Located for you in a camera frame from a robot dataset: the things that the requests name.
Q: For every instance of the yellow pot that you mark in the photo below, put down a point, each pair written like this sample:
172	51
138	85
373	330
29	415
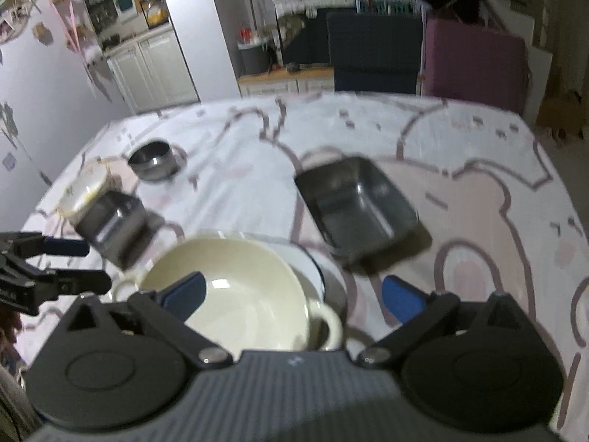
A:
155	14

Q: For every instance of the white leaf print plate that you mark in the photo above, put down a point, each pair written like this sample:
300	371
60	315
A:
308	269

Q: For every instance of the dark blue chair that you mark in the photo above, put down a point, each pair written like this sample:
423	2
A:
375	50

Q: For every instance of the white base cabinet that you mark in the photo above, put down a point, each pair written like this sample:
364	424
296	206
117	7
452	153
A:
152	71

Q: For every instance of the square steel container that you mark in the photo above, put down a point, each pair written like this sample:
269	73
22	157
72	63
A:
112	228

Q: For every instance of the rectangular steel container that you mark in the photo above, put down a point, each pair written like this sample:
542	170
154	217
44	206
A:
359	207

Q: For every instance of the pink ribbon with pompom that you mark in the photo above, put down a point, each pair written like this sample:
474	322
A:
73	32

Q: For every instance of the round steel bowl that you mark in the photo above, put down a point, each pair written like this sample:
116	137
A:
152	161

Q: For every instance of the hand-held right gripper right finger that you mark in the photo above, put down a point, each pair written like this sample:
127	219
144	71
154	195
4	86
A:
402	301

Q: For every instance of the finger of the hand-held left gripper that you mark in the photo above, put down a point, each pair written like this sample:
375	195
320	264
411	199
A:
64	246
83	281

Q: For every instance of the yellow floral ceramic bowl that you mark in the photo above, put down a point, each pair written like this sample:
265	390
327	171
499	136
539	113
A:
85	186

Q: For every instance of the bear print tablecloth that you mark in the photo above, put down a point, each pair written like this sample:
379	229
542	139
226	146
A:
460	202

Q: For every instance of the grey trash bin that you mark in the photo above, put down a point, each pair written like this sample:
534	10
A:
255	57

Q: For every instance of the maroon chair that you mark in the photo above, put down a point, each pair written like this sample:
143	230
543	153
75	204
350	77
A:
474	64

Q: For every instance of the wooden low counter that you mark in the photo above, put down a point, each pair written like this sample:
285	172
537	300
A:
285	80

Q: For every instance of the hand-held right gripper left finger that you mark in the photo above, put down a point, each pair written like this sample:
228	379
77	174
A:
184	292

